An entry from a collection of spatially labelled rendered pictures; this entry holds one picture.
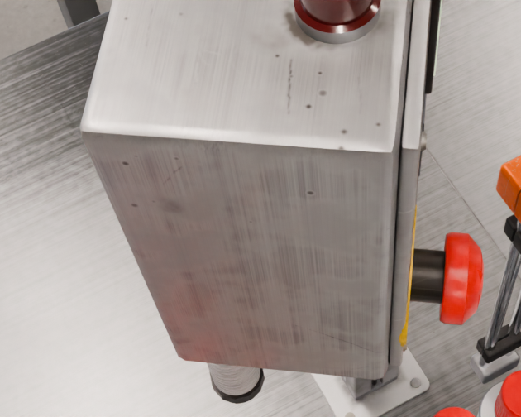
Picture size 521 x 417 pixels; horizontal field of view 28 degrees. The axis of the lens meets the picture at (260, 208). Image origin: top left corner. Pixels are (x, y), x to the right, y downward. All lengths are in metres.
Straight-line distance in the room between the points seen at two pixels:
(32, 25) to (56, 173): 1.27
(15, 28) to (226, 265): 1.99
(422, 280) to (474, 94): 0.68
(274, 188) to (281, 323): 0.11
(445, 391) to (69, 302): 0.36
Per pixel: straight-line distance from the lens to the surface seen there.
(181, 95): 0.31
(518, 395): 0.68
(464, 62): 1.12
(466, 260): 0.42
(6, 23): 2.35
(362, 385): 0.91
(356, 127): 0.29
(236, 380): 0.64
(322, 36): 0.31
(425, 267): 0.43
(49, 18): 2.33
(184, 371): 0.96
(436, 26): 0.36
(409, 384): 0.94
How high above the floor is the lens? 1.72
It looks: 61 degrees down
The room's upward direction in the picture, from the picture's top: 10 degrees counter-clockwise
